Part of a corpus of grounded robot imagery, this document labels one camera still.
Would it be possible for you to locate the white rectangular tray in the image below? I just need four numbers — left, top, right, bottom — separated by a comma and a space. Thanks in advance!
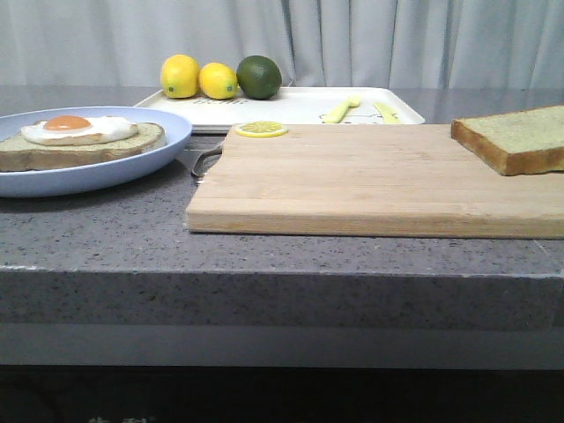
138, 87, 425, 134

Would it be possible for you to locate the green lime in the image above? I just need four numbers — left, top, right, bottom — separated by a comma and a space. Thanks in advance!
236, 55, 282, 100

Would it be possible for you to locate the square toast slice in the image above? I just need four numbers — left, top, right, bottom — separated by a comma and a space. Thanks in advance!
450, 105, 563, 176

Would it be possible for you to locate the large yellow lemon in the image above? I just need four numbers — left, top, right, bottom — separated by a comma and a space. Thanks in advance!
160, 54, 200, 99

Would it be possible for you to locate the wooden cutting board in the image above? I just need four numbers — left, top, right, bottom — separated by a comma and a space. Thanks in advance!
186, 124, 563, 239

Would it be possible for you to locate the small yellow lemon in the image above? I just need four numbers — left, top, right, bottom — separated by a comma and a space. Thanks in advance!
198, 62, 239, 100

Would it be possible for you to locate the fried egg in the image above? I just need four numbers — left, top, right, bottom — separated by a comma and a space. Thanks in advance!
20, 115, 138, 146

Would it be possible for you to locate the yellow plastic fork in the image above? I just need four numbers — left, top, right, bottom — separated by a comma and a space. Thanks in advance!
322, 96, 360, 123

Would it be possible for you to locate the light blue plate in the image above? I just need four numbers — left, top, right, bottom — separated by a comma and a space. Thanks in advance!
1, 106, 192, 197

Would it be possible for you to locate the grey curtain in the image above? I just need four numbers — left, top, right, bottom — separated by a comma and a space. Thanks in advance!
1, 1, 563, 89

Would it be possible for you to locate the metal cutting board handle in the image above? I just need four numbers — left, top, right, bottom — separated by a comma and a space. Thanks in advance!
185, 144, 223, 178

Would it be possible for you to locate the lemon slice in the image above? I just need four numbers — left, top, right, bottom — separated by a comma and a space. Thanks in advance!
234, 121, 288, 137

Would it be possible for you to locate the bread slice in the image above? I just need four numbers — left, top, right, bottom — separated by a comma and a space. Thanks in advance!
1, 122, 167, 172

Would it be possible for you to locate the yellow plastic knife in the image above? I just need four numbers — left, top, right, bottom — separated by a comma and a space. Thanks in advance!
373, 102, 401, 124

